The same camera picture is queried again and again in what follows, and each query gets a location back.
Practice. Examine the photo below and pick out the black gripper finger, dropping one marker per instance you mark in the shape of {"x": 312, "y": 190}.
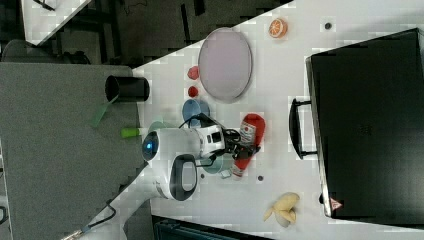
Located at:
{"x": 248, "y": 152}

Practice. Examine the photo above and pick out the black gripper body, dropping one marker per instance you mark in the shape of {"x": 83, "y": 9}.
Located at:
{"x": 232, "y": 140}

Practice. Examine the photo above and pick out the red plush ketchup bottle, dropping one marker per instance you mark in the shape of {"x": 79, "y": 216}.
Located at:
{"x": 252, "y": 131}

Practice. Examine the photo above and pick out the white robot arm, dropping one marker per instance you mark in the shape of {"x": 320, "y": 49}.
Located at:
{"x": 171, "y": 172}

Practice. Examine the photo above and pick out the grey round plate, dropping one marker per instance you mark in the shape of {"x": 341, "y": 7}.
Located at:
{"x": 225, "y": 64}

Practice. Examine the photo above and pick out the teal cup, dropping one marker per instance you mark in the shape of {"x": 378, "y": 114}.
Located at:
{"x": 220, "y": 164}

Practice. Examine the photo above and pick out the blue bowl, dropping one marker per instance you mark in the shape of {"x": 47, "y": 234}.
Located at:
{"x": 194, "y": 107}

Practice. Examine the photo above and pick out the red plush strawberry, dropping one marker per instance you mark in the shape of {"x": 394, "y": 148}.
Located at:
{"x": 193, "y": 91}

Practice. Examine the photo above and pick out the peeled banana toy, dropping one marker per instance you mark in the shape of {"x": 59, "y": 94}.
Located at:
{"x": 283, "y": 209}

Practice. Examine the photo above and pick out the pink plush strawberry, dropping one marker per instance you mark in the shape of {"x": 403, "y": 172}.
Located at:
{"x": 193, "y": 73}

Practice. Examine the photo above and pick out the green marker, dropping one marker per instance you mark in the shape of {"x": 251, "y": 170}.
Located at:
{"x": 132, "y": 132}

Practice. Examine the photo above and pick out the orange slice toy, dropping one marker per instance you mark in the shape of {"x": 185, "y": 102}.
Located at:
{"x": 278, "y": 28}

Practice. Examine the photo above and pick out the black cylindrical cup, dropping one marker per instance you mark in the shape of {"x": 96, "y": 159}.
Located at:
{"x": 127, "y": 89}

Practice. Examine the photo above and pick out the black toaster oven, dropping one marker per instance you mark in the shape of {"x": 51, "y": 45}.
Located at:
{"x": 367, "y": 110}

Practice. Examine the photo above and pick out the grey fabric panel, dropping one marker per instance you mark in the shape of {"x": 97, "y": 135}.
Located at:
{"x": 59, "y": 170}

